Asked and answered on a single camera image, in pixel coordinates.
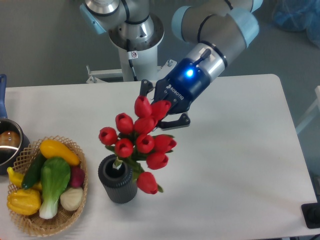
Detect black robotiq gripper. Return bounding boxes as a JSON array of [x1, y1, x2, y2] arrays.
[[139, 58, 210, 131]]

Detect red tulip bouquet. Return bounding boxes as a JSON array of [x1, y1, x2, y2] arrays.
[[98, 95, 177, 195]]

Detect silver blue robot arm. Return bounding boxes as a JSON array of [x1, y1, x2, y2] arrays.
[[79, 0, 262, 130]]

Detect dark grey ribbed vase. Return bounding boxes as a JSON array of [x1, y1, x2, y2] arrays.
[[98, 154, 138, 204]]

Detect red radish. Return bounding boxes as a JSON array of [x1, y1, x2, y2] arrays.
[[69, 166, 85, 188]]

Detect yellow squash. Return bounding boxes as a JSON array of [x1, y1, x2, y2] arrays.
[[39, 139, 80, 167]]

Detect green bok choy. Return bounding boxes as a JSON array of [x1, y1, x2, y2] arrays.
[[39, 156, 71, 220]]

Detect white garlic bulb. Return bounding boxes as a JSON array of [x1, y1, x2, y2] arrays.
[[60, 187, 84, 211]]

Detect woven wicker basket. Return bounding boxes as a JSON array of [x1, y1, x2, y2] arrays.
[[9, 135, 88, 237]]

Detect green cucumber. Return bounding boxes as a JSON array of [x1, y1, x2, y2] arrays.
[[21, 153, 47, 190]]

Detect blue plastic bag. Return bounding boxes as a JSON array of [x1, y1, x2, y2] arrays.
[[272, 0, 320, 47]]

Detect small yellow gourd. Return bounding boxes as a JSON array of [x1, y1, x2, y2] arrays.
[[6, 166, 43, 192]]

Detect yellow bell pepper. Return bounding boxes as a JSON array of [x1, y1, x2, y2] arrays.
[[6, 189, 42, 216]]

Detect black device at edge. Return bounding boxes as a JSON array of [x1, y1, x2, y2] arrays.
[[301, 202, 320, 229]]

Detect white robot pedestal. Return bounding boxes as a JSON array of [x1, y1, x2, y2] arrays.
[[86, 13, 177, 84]]

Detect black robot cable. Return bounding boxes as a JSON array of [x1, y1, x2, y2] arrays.
[[125, 39, 139, 82]]

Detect white frame at right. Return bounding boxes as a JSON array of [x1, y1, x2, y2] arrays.
[[295, 85, 320, 135]]

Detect blue handled steel pot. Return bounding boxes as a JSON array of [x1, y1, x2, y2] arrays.
[[0, 74, 30, 176]]

